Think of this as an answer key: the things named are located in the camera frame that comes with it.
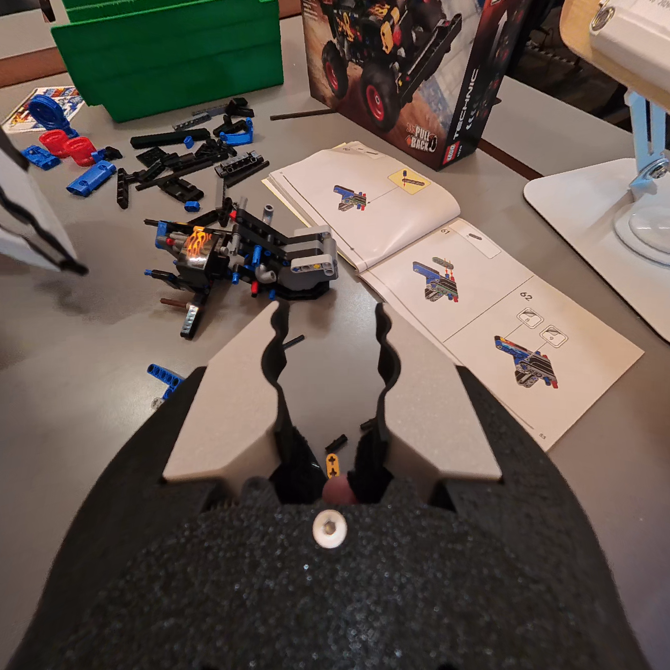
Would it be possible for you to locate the lego instruction booklet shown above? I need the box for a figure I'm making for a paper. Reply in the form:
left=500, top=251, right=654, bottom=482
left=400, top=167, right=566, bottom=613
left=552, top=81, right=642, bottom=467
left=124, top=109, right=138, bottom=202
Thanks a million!
left=262, top=141, right=646, bottom=452

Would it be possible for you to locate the beige stand tray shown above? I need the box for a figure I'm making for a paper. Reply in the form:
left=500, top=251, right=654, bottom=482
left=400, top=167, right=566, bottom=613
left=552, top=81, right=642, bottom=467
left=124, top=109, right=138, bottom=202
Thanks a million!
left=559, top=0, right=670, bottom=112

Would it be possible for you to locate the blue black lego sub-assembly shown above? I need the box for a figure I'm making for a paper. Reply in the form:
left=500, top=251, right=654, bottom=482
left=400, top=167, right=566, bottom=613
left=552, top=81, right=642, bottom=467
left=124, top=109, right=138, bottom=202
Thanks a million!
left=147, top=364, right=185, bottom=401

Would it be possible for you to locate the red lego piece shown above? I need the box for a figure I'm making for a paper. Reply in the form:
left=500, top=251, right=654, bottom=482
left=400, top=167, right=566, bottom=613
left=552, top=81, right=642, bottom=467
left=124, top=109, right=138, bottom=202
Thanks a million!
left=63, top=137, right=98, bottom=168
left=39, top=130, right=72, bottom=159

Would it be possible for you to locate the blue long lego panel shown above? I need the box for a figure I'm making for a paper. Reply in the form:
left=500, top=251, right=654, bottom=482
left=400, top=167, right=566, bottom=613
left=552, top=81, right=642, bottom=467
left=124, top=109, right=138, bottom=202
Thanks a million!
left=66, top=159, right=117, bottom=198

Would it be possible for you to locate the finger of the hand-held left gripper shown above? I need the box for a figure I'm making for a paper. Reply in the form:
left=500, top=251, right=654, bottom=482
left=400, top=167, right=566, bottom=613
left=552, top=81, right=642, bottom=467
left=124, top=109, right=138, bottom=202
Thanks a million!
left=0, top=131, right=90, bottom=276
left=0, top=201, right=67, bottom=272

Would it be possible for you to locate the partly built lego vehicle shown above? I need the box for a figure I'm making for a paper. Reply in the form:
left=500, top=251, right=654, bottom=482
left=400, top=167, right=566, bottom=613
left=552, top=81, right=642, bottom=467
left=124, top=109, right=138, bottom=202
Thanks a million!
left=144, top=196, right=340, bottom=340

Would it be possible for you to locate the blue flat lego piece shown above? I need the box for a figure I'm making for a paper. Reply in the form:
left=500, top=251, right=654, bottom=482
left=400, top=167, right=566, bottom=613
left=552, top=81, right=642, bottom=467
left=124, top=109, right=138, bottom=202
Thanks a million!
left=21, top=146, right=61, bottom=170

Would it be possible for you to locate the blue curved lego piece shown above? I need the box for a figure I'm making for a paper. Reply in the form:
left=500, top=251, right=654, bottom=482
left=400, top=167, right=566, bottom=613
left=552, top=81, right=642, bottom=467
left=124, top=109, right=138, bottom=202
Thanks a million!
left=219, top=119, right=255, bottom=145

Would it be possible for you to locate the lego sticker sheet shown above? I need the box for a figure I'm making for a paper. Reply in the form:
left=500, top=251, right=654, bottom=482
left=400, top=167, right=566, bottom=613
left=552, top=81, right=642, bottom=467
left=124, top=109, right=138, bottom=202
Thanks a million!
left=1, top=86, right=86, bottom=136

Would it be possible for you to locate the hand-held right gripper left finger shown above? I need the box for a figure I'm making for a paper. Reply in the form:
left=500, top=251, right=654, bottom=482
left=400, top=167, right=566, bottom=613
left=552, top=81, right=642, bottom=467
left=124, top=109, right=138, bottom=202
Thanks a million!
left=162, top=301, right=295, bottom=483

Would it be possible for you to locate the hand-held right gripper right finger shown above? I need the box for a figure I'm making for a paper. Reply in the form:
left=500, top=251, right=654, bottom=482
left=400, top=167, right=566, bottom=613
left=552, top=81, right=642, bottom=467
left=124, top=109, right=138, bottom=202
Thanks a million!
left=374, top=303, right=503, bottom=500

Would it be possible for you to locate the lego set box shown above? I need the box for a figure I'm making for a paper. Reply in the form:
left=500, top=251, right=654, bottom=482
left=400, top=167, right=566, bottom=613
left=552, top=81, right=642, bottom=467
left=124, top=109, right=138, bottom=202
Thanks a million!
left=301, top=0, right=519, bottom=172

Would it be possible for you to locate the green plastic bin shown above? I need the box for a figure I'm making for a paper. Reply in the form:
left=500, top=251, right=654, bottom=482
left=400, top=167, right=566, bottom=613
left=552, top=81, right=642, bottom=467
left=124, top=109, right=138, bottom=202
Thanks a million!
left=51, top=0, right=284, bottom=124
left=62, top=0, right=278, bottom=25

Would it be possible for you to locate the pile of black lego pieces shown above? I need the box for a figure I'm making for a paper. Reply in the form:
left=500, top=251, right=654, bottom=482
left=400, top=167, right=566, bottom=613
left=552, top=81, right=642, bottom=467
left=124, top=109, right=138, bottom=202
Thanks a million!
left=105, top=97, right=271, bottom=211

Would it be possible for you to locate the blue round lego panel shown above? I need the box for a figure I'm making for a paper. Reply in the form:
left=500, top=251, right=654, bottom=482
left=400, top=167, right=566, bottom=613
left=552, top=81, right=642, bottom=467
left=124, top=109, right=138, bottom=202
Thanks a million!
left=27, top=89, right=79, bottom=140

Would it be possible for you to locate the white desk stand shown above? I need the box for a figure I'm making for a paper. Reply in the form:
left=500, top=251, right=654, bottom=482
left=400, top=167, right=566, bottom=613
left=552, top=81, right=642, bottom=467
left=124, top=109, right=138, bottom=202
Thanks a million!
left=523, top=89, right=670, bottom=343

